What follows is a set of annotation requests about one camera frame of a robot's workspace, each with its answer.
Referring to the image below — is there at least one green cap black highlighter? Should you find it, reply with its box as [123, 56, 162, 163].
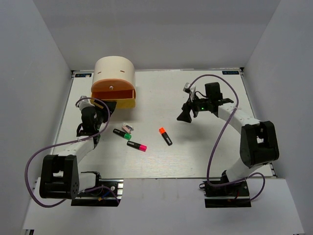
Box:
[113, 129, 132, 141]

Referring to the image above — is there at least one cream round drawer organizer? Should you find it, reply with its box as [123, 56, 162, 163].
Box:
[91, 56, 136, 109]

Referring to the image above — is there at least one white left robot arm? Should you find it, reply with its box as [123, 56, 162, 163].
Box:
[39, 99, 117, 199]

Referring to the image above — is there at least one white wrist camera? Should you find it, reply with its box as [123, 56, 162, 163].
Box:
[183, 83, 196, 102]
[75, 96, 93, 111]

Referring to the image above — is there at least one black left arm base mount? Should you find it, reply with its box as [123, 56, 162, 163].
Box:
[71, 179, 124, 207]

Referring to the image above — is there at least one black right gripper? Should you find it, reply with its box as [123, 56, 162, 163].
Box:
[177, 93, 211, 123]

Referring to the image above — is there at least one orange cap black highlighter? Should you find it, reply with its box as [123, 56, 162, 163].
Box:
[159, 127, 173, 146]

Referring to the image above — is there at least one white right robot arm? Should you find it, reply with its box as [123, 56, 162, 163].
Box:
[177, 82, 279, 195]

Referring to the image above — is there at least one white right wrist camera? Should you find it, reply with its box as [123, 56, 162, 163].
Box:
[183, 83, 196, 102]

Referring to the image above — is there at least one pink correction tape dispenser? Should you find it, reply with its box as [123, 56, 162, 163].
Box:
[122, 122, 134, 133]

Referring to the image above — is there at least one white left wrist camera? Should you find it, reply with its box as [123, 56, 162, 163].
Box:
[75, 96, 93, 111]

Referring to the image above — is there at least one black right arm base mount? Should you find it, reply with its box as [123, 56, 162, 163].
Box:
[199, 181, 251, 208]

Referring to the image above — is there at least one pink cap black highlighter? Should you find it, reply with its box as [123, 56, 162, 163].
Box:
[127, 141, 147, 152]

